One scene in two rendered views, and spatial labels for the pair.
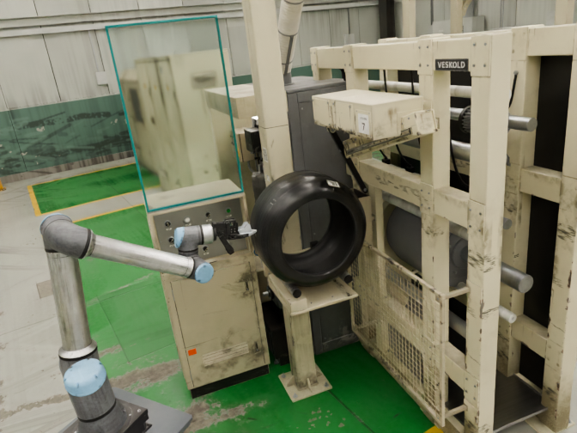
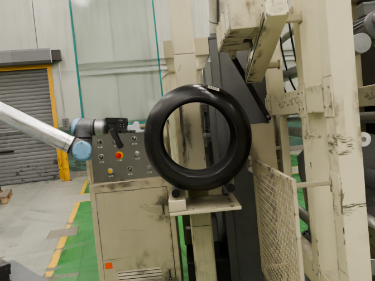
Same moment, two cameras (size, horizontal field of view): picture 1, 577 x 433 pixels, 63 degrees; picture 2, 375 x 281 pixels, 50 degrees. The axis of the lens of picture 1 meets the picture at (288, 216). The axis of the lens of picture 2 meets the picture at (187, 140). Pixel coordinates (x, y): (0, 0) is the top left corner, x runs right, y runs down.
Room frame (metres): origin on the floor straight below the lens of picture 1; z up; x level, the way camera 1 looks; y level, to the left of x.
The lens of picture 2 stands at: (0.15, -0.69, 1.27)
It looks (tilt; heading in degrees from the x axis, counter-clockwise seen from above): 3 degrees down; 18
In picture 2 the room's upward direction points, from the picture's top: 6 degrees counter-clockwise
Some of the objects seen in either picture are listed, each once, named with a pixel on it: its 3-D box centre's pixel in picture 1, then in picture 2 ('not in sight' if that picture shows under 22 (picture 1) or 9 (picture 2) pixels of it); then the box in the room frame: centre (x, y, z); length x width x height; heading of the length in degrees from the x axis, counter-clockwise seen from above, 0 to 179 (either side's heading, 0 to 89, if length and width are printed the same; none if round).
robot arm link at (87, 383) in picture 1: (88, 387); not in sight; (1.55, 0.86, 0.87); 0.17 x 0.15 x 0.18; 31
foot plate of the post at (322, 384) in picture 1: (304, 380); not in sight; (2.48, 0.02, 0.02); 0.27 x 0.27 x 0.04; 18
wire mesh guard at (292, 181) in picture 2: (388, 316); (274, 235); (2.13, -0.46, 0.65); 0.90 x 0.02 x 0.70; 18
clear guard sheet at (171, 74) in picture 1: (180, 117); (116, 53); (2.55, 0.50, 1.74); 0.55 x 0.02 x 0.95; 108
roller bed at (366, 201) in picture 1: (352, 218); (260, 148); (2.57, -0.37, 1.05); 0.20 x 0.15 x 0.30; 18
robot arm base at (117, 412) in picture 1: (100, 414); not in sight; (1.55, 0.85, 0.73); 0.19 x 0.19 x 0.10
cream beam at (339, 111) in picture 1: (361, 112); (245, 27); (2.22, -0.40, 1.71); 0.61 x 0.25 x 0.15; 18
